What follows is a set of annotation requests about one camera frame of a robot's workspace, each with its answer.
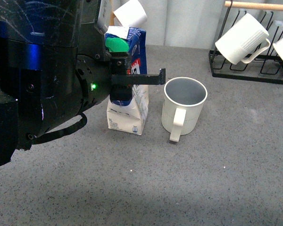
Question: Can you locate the grey curtain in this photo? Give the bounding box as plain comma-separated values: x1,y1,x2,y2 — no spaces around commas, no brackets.
108,0,283,57

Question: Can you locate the white mug on tree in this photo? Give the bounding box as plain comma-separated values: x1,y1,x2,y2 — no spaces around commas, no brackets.
114,0,148,28

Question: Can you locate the black cable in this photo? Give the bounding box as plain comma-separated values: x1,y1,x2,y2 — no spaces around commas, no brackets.
29,112,88,145

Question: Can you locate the black wire mug rack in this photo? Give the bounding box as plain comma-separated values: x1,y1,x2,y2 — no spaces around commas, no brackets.
208,0,283,84

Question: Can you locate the blue white milk carton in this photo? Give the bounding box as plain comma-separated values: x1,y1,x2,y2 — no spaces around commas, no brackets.
105,26,149,135

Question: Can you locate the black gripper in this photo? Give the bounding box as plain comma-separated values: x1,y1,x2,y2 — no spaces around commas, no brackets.
39,52,166,139

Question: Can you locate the white ribbed mug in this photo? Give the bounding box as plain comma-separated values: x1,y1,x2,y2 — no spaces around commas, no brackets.
161,77,208,142

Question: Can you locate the wooden mug tree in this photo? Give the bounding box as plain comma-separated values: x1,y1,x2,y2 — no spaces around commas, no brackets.
109,0,115,26

